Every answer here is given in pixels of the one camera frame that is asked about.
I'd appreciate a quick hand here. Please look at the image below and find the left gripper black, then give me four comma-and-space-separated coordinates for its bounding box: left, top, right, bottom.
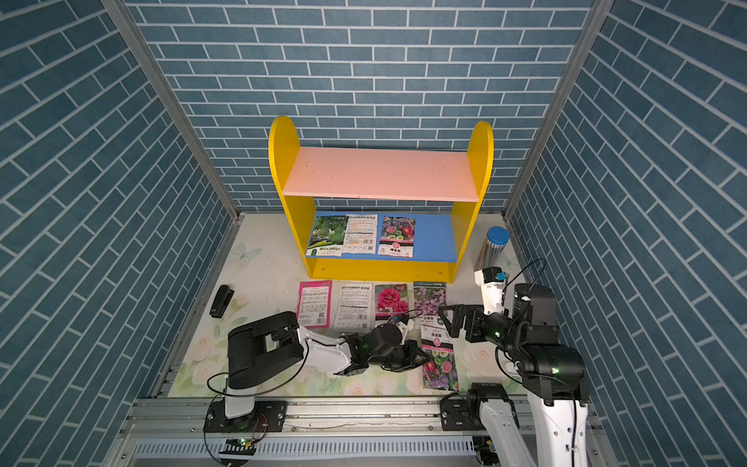
366, 341, 433, 375

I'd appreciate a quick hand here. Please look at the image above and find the red zinnia seed packet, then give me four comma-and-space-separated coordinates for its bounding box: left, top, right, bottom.
420, 325, 459, 392

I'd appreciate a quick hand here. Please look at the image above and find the purple flower seed packet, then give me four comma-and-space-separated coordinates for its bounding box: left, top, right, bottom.
412, 282, 447, 326

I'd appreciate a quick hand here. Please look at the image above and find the magenta hollyhock seed packet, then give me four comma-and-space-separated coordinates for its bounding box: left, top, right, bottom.
375, 283, 410, 321

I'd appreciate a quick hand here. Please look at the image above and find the white text seed packet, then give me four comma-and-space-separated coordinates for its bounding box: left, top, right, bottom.
333, 282, 375, 332

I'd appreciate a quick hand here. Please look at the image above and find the mixed flower seed packet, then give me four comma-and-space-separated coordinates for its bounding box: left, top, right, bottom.
377, 216, 416, 258

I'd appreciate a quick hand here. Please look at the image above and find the pink bordered seed packet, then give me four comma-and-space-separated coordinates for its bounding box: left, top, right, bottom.
297, 280, 333, 329

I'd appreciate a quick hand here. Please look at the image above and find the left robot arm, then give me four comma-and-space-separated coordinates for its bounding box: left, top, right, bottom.
203, 311, 432, 433

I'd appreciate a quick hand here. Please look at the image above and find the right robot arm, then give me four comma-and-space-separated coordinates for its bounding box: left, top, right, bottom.
439, 283, 589, 466

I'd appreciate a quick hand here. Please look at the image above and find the white text packet lower shelf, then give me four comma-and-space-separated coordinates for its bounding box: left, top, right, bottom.
342, 214, 379, 254

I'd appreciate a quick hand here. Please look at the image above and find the green gourd seed packet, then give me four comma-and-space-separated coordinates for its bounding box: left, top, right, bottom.
305, 215, 348, 257

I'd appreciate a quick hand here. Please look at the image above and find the yellow shelf with pink board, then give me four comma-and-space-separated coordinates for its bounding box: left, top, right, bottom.
268, 117, 495, 283

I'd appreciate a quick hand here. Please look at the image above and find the steel bottle blue lid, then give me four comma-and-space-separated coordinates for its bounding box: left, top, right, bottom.
475, 226, 510, 270

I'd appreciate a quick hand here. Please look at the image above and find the floral table mat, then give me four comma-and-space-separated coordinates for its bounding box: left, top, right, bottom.
170, 214, 523, 403

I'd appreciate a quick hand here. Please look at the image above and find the small black device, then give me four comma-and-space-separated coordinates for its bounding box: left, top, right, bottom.
209, 285, 235, 319

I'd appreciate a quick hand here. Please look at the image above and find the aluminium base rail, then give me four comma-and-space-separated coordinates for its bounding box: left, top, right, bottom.
104, 395, 618, 466

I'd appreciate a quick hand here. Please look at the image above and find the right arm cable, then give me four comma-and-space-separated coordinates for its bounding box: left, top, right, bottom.
504, 258, 548, 293

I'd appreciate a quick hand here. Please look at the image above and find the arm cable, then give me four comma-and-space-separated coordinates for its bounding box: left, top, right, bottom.
504, 258, 548, 293
205, 343, 310, 399

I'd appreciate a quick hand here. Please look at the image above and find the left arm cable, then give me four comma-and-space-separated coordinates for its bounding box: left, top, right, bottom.
205, 343, 310, 399

